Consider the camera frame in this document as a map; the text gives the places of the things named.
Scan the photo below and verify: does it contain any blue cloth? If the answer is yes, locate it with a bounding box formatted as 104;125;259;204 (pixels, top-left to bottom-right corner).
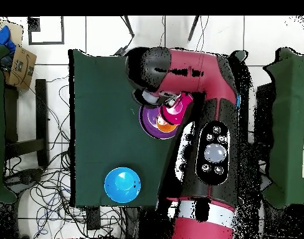
0;25;17;54

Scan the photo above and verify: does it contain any black tripod leg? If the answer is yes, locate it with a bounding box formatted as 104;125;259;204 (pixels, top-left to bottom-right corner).
120;16;135;38
187;16;201;42

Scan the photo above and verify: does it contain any large purple bowl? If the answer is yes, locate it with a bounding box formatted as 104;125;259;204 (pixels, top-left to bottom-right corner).
138;104;183;140

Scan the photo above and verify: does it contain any black power brick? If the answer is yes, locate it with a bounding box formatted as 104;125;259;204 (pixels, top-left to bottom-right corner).
86;206;101;231

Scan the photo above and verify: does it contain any black equipment box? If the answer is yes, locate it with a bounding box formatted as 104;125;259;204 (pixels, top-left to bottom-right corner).
255;83;277;145

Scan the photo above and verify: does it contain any crimson small bowl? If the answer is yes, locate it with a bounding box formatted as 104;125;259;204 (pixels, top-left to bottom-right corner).
159;91;194;126

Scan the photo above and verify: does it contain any cardboard box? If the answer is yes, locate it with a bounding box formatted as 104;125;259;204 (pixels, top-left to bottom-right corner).
4;45;37;90

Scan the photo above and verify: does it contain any black power adapter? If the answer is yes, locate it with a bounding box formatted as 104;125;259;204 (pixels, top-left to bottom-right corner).
113;46;128;57

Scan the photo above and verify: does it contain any dark green tablecloth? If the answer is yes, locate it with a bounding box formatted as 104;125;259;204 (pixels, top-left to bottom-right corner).
68;49;250;207

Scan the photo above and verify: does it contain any black cable tangle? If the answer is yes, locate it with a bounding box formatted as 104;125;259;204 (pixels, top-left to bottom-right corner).
4;74;140;239

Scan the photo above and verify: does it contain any black bench frame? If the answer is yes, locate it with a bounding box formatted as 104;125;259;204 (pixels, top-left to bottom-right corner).
4;78;49;167

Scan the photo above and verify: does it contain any orange cup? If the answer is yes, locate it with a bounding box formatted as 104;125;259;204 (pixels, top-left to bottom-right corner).
156;115;179;133

